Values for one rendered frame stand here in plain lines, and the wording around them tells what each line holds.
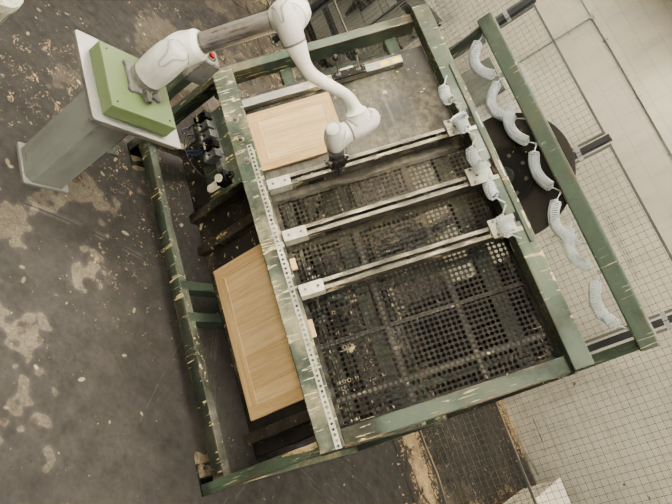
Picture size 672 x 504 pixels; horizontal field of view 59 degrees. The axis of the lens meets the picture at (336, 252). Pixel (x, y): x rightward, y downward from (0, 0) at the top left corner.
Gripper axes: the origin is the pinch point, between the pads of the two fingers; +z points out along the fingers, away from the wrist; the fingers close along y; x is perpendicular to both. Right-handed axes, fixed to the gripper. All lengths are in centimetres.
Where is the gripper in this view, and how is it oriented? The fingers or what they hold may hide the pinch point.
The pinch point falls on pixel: (337, 170)
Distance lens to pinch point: 316.0
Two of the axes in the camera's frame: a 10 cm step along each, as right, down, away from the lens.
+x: -3.0, -8.9, 3.5
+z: 0.5, 3.5, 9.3
